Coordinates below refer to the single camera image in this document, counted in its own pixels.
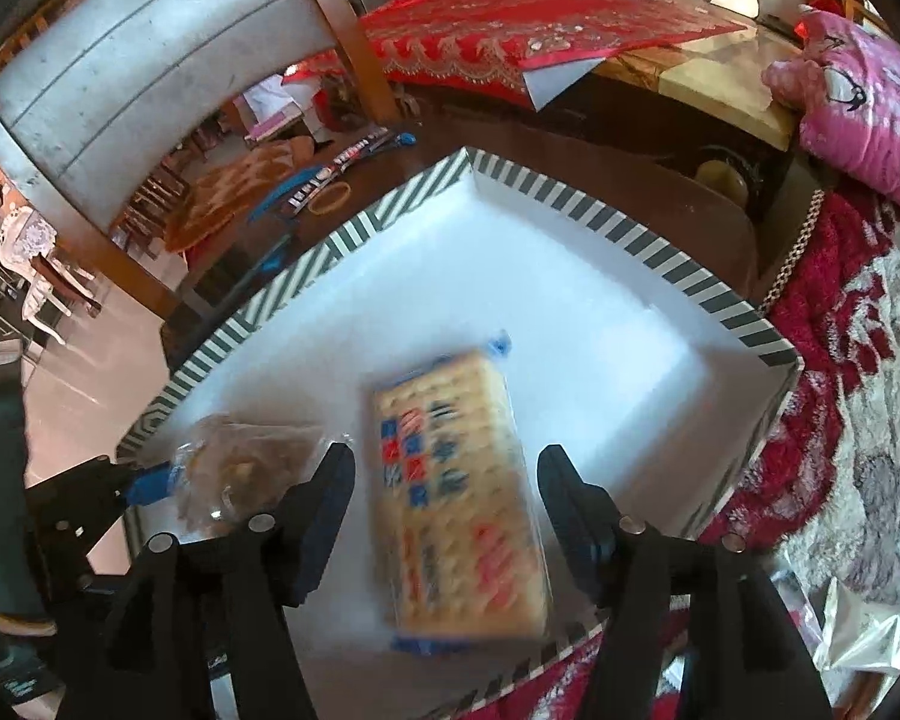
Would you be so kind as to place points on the blue comb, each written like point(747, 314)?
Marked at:
point(285, 191)

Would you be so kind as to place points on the silver foil bag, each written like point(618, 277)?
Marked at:
point(870, 637)

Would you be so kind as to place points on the white lace chair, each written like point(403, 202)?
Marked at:
point(34, 255)

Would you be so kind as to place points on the red patterned gift bag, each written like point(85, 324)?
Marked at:
point(495, 22)

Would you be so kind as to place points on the clear cookie bag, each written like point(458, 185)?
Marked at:
point(247, 457)

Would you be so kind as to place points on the yellow rubber band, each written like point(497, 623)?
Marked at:
point(328, 199)

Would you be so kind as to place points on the pink cartoon pillow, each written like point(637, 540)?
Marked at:
point(855, 112)

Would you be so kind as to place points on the black red white wrapper strip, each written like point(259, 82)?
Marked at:
point(337, 165)

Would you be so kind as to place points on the orange patterned cushion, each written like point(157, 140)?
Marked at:
point(225, 195)

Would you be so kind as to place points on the blue red cracker packet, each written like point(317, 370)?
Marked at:
point(450, 510)

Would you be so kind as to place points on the wooden chair grey back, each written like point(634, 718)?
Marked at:
point(157, 52)

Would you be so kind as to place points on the dark wooden table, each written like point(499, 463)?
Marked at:
point(435, 131)

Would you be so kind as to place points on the striped cardboard box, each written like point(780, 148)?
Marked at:
point(570, 300)

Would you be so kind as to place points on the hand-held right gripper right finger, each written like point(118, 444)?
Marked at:
point(594, 544)

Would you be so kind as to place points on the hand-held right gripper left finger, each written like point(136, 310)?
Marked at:
point(328, 517)

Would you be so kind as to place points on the red white floral blanket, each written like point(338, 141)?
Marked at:
point(855, 360)

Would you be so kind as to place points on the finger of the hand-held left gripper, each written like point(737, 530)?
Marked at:
point(75, 547)
point(150, 484)

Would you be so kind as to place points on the round yellow object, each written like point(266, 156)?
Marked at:
point(720, 180)

